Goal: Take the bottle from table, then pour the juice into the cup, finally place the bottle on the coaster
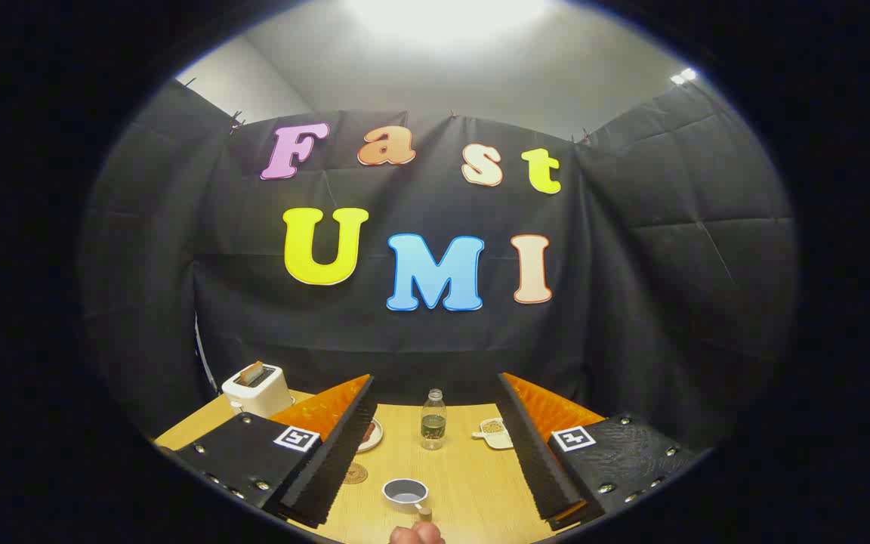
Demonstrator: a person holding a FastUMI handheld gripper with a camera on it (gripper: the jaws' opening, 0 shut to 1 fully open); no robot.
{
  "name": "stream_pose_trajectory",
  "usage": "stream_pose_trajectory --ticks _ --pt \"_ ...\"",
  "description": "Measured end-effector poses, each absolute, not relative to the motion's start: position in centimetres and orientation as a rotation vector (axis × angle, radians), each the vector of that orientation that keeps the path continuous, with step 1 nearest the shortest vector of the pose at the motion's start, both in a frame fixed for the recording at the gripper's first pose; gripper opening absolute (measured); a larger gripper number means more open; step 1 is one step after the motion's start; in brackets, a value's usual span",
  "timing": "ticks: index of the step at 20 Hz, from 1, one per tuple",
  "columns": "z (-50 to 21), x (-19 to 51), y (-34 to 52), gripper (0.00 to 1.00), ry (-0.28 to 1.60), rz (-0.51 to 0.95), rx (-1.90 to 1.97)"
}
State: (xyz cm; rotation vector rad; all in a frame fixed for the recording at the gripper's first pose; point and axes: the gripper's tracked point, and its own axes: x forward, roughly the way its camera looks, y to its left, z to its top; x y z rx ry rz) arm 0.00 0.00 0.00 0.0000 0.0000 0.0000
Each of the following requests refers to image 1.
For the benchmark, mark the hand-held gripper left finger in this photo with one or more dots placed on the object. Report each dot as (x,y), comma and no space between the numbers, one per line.
(340,453)

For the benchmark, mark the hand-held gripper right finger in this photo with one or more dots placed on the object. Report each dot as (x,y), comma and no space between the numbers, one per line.
(537,461)

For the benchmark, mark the round cork coaster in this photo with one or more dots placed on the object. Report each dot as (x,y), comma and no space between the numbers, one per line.
(355,474)

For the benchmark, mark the clear plastic water bottle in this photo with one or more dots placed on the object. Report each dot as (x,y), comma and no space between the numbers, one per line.
(433,423)

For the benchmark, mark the red-brown meat slice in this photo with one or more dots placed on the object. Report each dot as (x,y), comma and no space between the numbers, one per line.
(368,432)

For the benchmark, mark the cream round plate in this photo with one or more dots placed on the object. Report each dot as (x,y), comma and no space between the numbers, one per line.
(374,442)

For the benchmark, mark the white divided dish of beans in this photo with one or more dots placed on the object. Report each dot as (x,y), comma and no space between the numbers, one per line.
(495,434)

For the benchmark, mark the wooden table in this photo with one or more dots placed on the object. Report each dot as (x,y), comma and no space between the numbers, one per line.
(465,483)

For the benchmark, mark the white toaster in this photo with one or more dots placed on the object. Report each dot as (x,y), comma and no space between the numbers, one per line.
(261,393)

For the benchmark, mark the toasted bread slice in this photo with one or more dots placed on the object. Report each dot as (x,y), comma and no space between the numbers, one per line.
(251,372)

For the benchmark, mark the black backdrop cloth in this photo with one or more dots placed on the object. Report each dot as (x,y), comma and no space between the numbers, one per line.
(420,340)

